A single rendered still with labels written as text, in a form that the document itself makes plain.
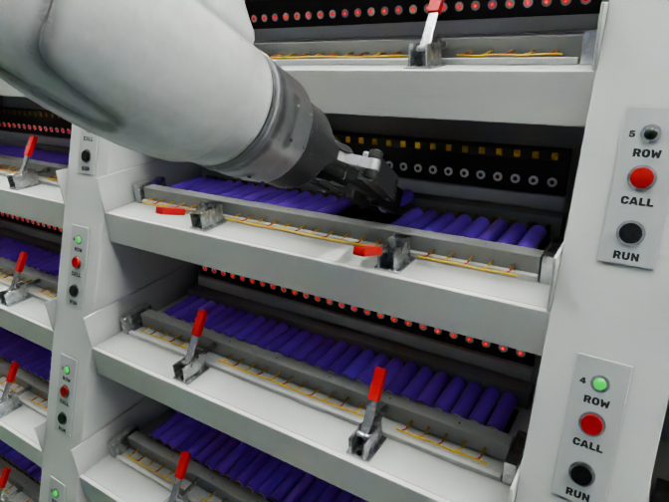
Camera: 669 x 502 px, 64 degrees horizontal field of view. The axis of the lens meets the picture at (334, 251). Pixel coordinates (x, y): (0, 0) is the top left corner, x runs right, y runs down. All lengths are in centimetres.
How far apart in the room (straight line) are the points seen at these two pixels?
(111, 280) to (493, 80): 60
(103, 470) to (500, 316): 66
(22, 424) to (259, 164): 81
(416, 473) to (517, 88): 38
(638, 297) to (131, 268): 68
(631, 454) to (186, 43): 43
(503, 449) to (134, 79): 48
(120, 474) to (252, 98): 69
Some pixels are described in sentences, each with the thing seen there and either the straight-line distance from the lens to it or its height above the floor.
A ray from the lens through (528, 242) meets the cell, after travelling 57.
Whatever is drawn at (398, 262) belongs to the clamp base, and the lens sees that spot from 54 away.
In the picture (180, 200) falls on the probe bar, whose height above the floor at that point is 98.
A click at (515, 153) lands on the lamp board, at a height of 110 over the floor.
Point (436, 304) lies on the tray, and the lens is 52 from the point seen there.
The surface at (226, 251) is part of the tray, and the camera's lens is 66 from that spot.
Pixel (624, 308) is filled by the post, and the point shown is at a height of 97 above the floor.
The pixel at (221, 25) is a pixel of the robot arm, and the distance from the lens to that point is 33.
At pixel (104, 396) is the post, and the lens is 92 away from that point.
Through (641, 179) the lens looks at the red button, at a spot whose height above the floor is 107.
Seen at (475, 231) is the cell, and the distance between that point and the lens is 60.
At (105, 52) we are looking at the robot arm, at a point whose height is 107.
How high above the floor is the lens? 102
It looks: 6 degrees down
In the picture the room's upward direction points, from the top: 8 degrees clockwise
